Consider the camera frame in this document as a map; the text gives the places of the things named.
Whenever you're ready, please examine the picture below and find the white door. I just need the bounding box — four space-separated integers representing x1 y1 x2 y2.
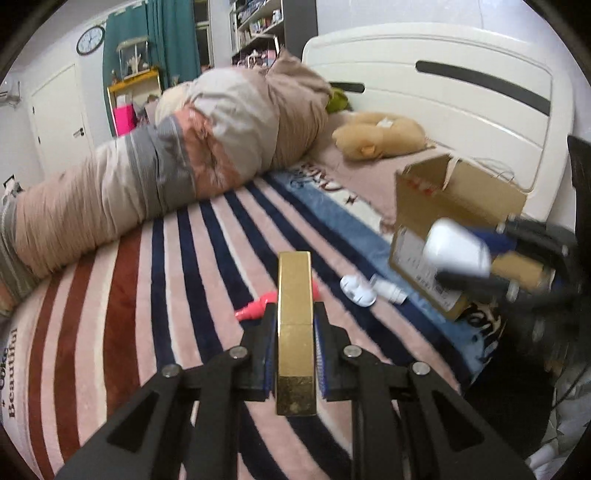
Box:
30 64 94 178

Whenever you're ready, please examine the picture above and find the glass display case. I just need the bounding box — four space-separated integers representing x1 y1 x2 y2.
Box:
116 39 151 77

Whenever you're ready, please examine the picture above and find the pink bag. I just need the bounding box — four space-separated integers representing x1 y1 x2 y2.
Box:
114 103 138 137

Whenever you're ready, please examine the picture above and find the gold rectangular box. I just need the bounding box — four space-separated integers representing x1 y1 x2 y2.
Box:
275 251 318 416

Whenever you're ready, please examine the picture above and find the white bed headboard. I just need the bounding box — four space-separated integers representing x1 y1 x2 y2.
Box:
302 23 576 223

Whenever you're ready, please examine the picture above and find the pink fuzzy blanket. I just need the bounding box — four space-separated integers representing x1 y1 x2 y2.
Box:
300 137 451 224

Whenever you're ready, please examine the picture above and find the pink plastic bottle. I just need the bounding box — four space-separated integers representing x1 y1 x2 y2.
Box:
234 277 324 323

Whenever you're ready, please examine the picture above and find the brown cardboard box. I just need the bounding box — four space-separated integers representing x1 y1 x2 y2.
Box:
389 153 556 322

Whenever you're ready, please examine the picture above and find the tall storage shelf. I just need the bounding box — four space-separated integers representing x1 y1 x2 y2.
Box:
228 0 319 71

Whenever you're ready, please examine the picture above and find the striped pink blanket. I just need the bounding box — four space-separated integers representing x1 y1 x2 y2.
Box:
0 178 462 480

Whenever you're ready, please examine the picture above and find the white round cap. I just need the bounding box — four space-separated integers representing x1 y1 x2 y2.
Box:
340 275 378 306

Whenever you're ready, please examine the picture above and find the tan plush pillow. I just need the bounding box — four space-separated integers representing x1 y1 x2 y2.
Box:
332 112 428 161

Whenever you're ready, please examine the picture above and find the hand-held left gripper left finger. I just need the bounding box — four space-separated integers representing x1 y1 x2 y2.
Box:
55 302 278 480

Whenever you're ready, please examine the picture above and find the small white bottle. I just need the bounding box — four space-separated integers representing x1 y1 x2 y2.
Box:
370 274 410 305

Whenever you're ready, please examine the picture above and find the rolled beige grey duvet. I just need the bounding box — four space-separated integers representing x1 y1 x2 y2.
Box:
0 50 331 317

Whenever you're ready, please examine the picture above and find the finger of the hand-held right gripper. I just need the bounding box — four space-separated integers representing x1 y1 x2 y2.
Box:
436 270 562 306
475 216 579 254

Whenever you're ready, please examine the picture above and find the white plastic bottle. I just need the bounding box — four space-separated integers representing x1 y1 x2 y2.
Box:
423 219 493 278

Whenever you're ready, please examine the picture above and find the round wall clock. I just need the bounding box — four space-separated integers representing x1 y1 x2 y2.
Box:
76 25 106 56

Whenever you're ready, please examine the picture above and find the yellow side table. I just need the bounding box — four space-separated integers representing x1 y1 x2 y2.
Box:
106 68 163 137

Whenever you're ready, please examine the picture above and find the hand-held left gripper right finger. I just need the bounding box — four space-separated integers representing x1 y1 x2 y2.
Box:
314 301 536 480

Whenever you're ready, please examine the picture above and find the dark cloth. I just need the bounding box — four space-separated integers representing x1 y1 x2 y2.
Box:
462 355 557 460

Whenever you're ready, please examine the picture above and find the teal curtain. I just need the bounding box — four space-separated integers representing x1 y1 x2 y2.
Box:
102 0 202 138

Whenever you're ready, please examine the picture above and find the green plush toy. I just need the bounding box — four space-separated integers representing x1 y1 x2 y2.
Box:
325 85 352 114

